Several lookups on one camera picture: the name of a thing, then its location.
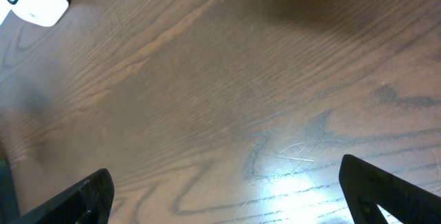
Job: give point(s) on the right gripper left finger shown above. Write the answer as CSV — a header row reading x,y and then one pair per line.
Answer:
x,y
87,202

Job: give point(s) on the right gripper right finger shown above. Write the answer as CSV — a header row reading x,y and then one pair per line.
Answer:
x,y
368,188

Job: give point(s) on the white barcode scanner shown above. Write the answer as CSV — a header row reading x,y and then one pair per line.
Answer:
x,y
31,0

